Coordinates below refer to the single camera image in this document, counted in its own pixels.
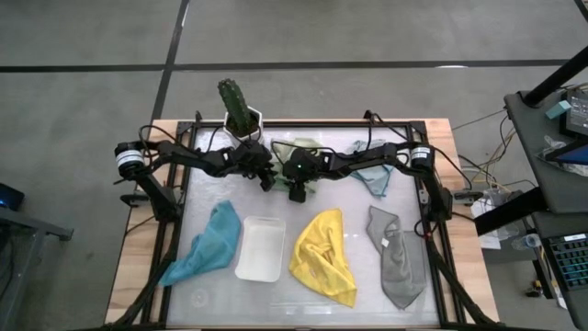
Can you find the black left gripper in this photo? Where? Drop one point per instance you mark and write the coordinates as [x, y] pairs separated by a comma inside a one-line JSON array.
[[248, 161]]

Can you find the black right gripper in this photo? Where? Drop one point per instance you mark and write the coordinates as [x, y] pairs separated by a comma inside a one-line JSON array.
[[308, 165]]

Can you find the pale green microfiber towel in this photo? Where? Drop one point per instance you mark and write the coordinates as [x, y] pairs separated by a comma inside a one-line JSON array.
[[294, 143]]

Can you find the white plastic bin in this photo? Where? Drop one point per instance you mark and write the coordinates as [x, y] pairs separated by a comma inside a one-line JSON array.
[[260, 250]]

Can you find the yellow microfiber towel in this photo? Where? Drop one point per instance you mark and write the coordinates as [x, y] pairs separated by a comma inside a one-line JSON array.
[[321, 257]]

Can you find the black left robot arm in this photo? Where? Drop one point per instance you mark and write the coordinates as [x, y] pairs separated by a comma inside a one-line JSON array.
[[184, 156]]

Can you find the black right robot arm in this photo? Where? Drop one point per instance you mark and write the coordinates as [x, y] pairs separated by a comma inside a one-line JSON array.
[[367, 156]]

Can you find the light blue microfiber towel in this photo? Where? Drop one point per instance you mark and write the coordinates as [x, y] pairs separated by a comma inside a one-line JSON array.
[[376, 181]]

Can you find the teal microfiber towel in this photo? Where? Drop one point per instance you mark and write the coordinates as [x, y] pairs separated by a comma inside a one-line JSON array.
[[206, 248]]

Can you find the grey microfiber towel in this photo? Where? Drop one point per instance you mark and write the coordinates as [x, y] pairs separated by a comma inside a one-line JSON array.
[[402, 266]]

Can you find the green cactus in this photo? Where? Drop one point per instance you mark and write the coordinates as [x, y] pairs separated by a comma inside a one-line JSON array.
[[234, 103]]

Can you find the black power brick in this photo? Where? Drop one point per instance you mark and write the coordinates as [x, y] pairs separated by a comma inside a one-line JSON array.
[[466, 197]]

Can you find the white paper sheet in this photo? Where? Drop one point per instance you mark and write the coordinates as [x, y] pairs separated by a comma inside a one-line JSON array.
[[491, 241]]

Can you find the grey metal stand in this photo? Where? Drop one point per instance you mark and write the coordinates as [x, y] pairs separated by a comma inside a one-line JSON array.
[[27, 225]]

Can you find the clear plastic bottle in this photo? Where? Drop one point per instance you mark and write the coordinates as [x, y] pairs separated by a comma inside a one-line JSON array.
[[530, 240]]

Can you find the black device with blue light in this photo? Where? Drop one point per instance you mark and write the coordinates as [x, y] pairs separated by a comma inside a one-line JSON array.
[[9, 197]]

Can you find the clear plastic bag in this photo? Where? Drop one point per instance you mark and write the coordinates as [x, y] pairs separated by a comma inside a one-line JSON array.
[[551, 144]]

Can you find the dark grey desk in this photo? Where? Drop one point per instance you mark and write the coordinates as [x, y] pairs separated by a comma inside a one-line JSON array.
[[551, 193]]

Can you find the small teal box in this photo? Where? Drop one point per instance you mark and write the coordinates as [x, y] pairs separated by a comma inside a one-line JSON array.
[[558, 109]]

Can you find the black pole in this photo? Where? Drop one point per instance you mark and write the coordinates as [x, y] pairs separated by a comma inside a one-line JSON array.
[[556, 78]]

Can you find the tablet with blue screen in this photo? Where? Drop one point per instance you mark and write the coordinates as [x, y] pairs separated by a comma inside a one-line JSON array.
[[574, 155]]

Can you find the black electronic device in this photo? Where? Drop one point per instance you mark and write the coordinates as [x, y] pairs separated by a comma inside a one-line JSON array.
[[579, 115]]

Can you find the backlit keyboard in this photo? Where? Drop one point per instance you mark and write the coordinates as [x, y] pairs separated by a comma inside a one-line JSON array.
[[572, 262]]

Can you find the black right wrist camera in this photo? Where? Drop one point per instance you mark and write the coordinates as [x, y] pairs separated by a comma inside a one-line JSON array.
[[297, 193]]

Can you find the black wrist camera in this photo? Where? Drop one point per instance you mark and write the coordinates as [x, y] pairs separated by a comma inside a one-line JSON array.
[[297, 193], [267, 184]]

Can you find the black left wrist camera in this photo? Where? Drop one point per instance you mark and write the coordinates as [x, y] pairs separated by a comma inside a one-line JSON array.
[[267, 184]]

